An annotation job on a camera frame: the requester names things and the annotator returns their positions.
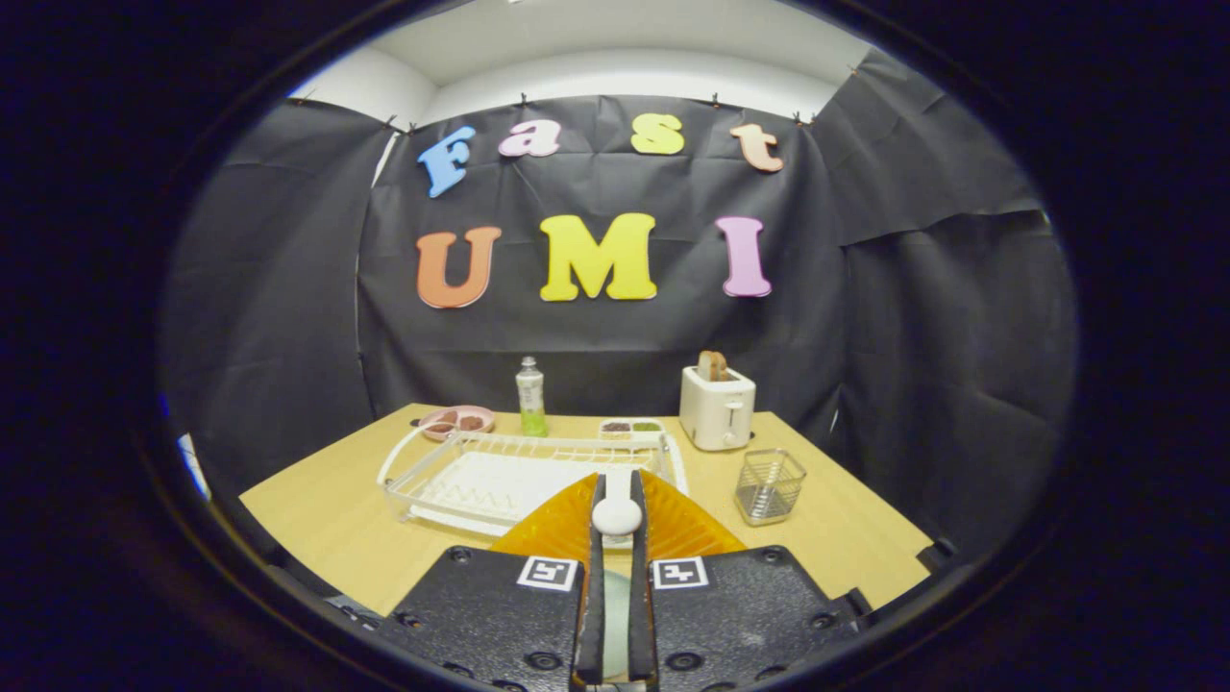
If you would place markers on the brown bread slice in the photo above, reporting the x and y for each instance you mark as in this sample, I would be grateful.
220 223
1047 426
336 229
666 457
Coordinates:
712 366

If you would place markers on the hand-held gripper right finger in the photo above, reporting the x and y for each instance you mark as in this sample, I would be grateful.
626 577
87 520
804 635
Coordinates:
740 615

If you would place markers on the black table edge clamp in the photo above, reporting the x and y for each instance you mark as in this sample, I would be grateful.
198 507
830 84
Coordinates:
937 556

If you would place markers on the white divided tray with beans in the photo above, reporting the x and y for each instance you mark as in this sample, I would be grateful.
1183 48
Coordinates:
630 429

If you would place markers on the pink and white spoon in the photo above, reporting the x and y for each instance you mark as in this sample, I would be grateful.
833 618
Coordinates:
616 516

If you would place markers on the black backdrop cloth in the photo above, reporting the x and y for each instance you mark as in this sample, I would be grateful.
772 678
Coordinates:
596 346

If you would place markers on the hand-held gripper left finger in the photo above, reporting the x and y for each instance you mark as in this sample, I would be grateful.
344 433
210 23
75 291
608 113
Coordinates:
500 615

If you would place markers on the white toaster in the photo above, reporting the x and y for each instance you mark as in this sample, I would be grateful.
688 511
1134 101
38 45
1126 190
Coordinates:
716 413

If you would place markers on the pink plate with food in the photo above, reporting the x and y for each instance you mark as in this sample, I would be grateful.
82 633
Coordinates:
456 423

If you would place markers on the clear bottle with green liquid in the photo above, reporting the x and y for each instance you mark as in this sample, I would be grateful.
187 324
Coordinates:
531 399

